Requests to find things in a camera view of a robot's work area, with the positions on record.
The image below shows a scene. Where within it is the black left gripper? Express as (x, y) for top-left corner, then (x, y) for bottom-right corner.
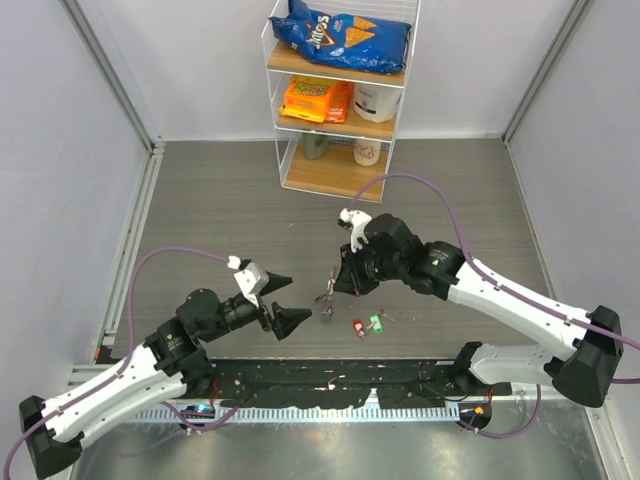
(203, 271), (312, 342)

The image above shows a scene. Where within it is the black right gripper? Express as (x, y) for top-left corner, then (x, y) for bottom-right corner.
(335, 237), (405, 296)

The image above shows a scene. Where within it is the large metal keyring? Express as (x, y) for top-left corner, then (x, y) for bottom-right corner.
(314, 267), (336, 313)

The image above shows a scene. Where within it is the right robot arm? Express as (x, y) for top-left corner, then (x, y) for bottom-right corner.
(334, 209), (623, 408)

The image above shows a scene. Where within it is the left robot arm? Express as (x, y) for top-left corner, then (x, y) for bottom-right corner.
(19, 264), (312, 479)

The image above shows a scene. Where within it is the green key tag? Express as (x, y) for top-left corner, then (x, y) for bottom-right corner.
(369, 313), (384, 334)

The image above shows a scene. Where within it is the silver key on red tag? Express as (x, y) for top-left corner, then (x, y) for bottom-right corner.
(361, 323), (376, 338)

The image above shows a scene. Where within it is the white paper cup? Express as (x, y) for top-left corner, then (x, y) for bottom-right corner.
(353, 139), (382, 167)

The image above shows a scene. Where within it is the white pouch bag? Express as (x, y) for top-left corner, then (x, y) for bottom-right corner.
(353, 83), (402, 123)

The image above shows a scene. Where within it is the orange snack box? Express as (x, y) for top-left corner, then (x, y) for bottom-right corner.
(279, 75), (353, 124)

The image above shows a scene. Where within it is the blue Doritos chip bag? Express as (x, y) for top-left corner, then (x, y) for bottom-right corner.
(270, 1), (411, 74)

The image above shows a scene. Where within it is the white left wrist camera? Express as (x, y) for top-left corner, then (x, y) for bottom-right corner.
(227, 256), (269, 307)

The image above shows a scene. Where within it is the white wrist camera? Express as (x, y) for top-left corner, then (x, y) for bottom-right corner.
(227, 256), (269, 307)
(338, 208), (372, 253)

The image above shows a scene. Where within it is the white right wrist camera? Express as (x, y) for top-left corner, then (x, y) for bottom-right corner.
(338, 208), (372, 253)

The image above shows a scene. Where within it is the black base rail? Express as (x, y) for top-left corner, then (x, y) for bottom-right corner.
(209, 359), (512, 410)

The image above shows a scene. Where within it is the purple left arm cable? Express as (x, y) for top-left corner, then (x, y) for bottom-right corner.
(0, 246), (241, 480)

